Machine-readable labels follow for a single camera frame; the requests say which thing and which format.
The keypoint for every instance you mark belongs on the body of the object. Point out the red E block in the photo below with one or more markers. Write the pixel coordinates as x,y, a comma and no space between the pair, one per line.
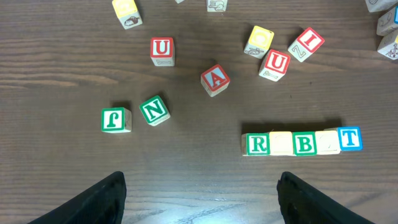
216,5

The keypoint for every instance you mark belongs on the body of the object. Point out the red u block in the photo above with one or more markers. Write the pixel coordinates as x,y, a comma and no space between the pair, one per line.
274,66
162,51

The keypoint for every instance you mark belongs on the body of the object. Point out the green N block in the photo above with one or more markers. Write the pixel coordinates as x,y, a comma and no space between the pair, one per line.
154,111

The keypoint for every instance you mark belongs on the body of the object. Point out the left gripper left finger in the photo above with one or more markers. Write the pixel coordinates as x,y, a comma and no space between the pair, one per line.
101,203

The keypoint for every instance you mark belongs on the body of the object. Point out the yellow C block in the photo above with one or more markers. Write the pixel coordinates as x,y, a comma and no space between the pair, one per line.
259,42

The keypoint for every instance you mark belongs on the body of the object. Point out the blue L block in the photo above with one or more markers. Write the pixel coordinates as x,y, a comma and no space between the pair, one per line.
379,5

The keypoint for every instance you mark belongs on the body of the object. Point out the blue 2 block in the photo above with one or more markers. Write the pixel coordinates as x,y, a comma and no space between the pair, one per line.
387,23

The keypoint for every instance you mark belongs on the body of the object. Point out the green R block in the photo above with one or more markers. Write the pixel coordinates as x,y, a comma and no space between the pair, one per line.
255,144

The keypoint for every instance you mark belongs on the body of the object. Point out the yellow O block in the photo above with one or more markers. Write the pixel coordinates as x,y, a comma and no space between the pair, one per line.
327,142
281,143

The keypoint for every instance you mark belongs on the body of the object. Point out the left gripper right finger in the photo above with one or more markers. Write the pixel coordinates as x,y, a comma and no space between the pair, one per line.
301,203

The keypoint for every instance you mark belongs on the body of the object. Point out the red I block centre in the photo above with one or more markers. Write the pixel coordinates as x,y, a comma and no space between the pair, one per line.
306,44

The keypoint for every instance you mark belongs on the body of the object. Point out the blue T block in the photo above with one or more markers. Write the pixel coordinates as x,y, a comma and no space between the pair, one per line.
350,138

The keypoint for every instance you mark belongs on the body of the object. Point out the red A block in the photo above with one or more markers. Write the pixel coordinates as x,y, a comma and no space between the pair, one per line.
214,80

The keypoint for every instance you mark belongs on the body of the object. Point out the green J block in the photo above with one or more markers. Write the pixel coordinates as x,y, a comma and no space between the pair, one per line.
116,120

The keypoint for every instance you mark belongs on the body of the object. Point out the red U block left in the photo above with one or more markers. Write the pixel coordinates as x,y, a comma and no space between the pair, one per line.
162,51

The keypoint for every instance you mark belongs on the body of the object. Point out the yellow block left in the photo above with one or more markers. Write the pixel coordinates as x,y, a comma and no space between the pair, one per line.
127,13

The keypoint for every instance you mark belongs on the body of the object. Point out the green B block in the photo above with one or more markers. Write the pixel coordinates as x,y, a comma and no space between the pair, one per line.
304,143

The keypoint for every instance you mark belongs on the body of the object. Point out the yellow block below 2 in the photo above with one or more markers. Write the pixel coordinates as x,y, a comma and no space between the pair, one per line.
388,46

